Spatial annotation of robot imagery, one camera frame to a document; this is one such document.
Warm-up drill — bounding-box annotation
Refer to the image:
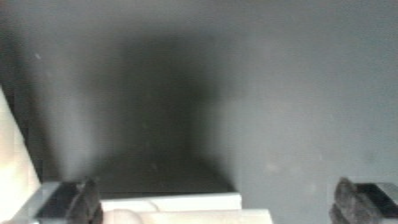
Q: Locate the white drawer cabinet box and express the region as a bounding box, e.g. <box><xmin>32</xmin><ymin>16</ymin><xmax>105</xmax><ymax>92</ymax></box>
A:
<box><xmin>0</xmin><ymin>87</ymin><xmax>41</xmax><ymax>224</ymax></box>

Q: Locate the white drawer with knob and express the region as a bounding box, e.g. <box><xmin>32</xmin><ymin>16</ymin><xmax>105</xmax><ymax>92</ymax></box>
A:
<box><xmin>102</xmin><ymin>193</ymin><xmax>274</xmax><ymax>224</ymax></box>

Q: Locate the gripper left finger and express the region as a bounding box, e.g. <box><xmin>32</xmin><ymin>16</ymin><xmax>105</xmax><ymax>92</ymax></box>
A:
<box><xmin>15</xmin><ymin>179</ymin><xmax>103</xmax><ymax>224</ymax></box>

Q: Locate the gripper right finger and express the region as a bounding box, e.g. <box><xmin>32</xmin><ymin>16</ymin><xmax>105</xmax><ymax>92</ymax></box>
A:
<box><xmin>329</xmin><ymin>178</ymin><xmax>398</xmax><ymax>224</ymax></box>

